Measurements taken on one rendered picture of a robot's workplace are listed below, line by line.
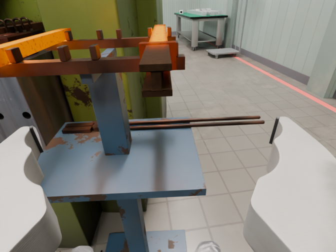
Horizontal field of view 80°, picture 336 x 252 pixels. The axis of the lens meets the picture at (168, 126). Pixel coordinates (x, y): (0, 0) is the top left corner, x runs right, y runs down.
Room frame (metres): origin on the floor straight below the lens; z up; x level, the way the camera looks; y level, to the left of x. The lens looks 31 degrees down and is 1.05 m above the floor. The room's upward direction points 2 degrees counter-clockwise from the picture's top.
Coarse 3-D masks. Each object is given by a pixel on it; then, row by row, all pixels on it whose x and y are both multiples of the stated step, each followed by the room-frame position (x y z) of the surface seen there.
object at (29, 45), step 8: (48, 32) 0.49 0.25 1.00; (56, 32) 0.50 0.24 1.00; (16, 40) 0.38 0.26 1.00; (24, 40) 0.38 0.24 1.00; (32, 40) 0.39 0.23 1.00; (40, 40) 0.42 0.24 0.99; (48, 40) 0.45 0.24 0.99; (56, 40) 0.48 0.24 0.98; (0, 48) 0.31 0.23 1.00; (24, 48) 0.36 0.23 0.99; (32, 48) 0.38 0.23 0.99; (40, 48) 0.41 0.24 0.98; (0, 56) 0.30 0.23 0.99; (24, 56) 0.35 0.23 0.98; (0, 64) 0.29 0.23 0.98
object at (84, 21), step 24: (48, 0) 0.76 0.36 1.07; (72, 0) 0.76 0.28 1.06; (96, 0) 0.75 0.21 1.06; (120, 0) 0.82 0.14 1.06; (48, 24) 0.76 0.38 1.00; (72, 24) 0.76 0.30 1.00; (96, 24) 0.75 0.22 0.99; (120, 24) 0.76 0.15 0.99; (120, 48) 0.75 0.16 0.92; (72, 96) 0.76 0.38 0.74
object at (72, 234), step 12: (60, 204) 0.56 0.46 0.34; (72, 204) 0.57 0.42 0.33; (84, 204) 0.64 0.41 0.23; (96, 204) 0.74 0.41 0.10; (60, 216) 0.56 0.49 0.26; (72, 216) 0.56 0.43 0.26; (84, 216) 0.61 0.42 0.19; (96, 216) 0.70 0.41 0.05; (60, 228) 0.56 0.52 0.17; (72, 228) 0.56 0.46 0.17; (84, 228) 0.58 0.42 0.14; (72, 240) 0.56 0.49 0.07; (84, 240) 0.56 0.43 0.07
